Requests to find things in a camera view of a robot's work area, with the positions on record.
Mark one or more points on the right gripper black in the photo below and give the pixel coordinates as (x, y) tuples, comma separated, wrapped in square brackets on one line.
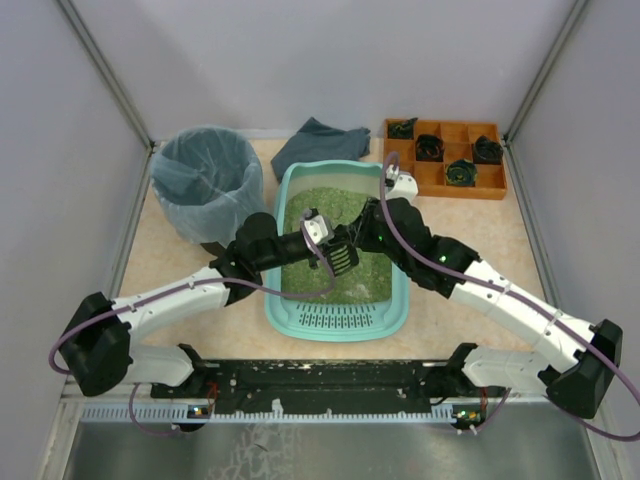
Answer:
[(373, 211)]

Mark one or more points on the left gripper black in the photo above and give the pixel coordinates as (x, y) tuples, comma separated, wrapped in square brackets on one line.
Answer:
[(331, 245)]

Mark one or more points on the black litter scoop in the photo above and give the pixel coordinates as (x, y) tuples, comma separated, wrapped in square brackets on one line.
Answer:
[(340, 251)]

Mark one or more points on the teal plastic litter box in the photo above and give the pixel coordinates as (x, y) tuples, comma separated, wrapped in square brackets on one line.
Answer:
[(334, 322)]

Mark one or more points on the black trash bin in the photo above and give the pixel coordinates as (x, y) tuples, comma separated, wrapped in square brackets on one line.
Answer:
[(221, 249)]

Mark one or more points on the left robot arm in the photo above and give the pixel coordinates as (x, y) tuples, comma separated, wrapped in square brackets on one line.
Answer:
[(102, 344)]

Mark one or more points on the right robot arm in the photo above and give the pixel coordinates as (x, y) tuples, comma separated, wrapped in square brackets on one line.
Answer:
[(571, 359)]

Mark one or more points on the green cat litter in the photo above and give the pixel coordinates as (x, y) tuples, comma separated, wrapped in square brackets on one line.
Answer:
[(369, 282)]

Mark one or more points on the black rolled item middle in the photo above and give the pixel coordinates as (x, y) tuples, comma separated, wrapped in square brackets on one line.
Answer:
[(429, 148)]

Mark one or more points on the black rolled item top-left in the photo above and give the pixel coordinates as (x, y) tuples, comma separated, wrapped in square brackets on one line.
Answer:
[(402, 129)]

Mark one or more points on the grey-blue cloth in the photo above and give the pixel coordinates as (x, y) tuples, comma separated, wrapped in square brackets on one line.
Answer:
[(316, 141)]

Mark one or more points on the orange wooden compartment tray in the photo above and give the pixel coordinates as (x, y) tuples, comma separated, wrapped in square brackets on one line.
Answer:
[(455, 159)]

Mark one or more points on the black rolled item lower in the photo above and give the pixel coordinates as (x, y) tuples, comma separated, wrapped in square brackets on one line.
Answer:
[(461, 173)]

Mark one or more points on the translucent blue bin liner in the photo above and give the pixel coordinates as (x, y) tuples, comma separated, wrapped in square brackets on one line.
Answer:
[(208, 180)]

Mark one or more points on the black rolled item right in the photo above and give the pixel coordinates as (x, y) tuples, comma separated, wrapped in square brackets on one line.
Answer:
[(487, 152)]

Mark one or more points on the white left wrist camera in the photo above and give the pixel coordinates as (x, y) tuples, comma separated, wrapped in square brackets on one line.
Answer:
[(316, 228)]

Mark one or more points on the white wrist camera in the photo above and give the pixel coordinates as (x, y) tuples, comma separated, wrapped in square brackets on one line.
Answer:
[(316, 228), (398, 184)]

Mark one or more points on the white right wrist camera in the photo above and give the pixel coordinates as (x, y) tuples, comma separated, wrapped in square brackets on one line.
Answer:
[(398, 184)]

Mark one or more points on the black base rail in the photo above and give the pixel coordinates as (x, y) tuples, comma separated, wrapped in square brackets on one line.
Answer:
[(324, 392)]

